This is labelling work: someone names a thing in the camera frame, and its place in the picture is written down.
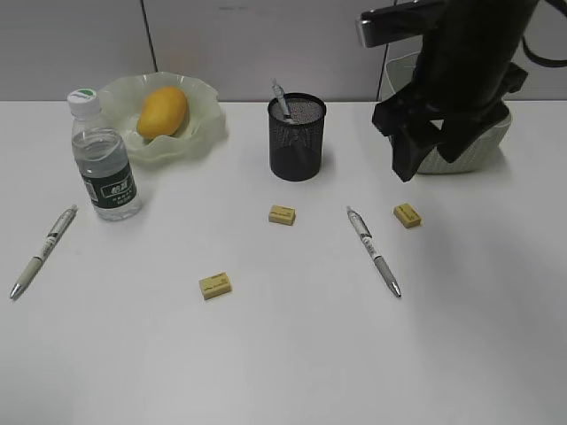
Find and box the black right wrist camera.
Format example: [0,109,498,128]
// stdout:
[356,0,446,49]

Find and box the blue grey pen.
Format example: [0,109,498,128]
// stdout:
[271,78,295,124]

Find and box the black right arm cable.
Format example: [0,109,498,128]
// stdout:
[520,0,567,68]

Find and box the yellow mango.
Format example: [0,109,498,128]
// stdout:
[136,87,188,140]

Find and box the pale green plastic basket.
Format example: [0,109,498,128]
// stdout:
[380,52,512,174]

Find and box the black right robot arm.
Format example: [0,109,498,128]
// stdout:
[361,1,537,182]

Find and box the yellow eraser right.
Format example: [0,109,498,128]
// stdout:
[393,203,422,228]

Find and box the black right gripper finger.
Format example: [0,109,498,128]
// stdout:
[390,120,443,182]
[437,104,509,163]

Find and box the yellow eraser centre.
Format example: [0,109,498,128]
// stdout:
[268,205,296,226]

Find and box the yellow eraser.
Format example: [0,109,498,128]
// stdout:
[268,205,296,226]
[393,203,422,228]
[198,273,232,300]

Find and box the beige grip pen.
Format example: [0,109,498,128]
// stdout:
[10,205,79,301]

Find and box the grey grip pen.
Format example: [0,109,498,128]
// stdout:
[346,205,402,298]

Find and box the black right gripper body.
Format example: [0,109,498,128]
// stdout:
[372,64,528,137]

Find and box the pale green wavy plate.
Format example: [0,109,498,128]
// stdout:
[98,72,228,168]

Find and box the yellow eraser front left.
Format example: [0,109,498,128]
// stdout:
[198,273,232,300]

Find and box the clear water bottle green label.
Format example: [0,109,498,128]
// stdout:
[67,89,142,221]

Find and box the black mesh pen holder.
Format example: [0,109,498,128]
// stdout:
[268,92,327,182]

